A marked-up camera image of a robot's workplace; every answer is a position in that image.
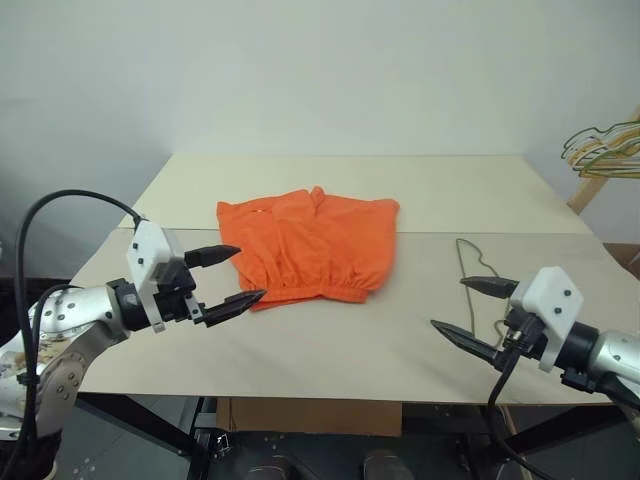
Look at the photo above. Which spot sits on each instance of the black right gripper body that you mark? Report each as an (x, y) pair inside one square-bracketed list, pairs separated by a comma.
[(522, 340)]

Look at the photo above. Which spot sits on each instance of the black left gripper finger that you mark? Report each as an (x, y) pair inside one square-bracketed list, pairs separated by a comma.
[(232, 306), (210, 256)]

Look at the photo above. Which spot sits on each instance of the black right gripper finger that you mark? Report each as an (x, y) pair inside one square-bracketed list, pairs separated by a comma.
[(465, 340), (492, 286)]

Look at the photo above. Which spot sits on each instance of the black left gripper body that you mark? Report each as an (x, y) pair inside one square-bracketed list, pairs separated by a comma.
[(172, 300)]

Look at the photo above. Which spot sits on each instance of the orange shirt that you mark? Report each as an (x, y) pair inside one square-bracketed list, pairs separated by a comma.
[(310, 240)]

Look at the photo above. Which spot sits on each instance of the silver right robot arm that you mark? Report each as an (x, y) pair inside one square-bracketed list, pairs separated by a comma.
[(620, 350)]

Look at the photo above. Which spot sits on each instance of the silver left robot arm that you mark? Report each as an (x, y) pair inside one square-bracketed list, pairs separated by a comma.
[(75, 305)]

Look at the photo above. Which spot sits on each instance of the wooden clothes rack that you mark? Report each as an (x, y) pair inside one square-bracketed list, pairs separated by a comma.
[(585, 195)]

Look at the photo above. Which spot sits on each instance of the flat brown cardboard box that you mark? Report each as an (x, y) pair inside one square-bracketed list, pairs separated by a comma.
[(310, 417)]

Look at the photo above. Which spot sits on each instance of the dark rounded shape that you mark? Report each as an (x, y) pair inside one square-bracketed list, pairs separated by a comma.
[(385, 465), (272, 472)]

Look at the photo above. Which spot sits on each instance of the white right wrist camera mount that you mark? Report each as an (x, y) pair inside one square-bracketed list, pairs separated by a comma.
[(550, 290)]

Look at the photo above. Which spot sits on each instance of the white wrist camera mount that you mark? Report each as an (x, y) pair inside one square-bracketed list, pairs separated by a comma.
[(550, 290), (150, 245)]

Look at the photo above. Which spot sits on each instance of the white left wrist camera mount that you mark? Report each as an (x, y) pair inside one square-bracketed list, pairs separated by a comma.
[(150, 245)]

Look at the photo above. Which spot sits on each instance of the black metal table frame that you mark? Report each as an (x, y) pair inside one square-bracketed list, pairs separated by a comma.
[(150, 425)]

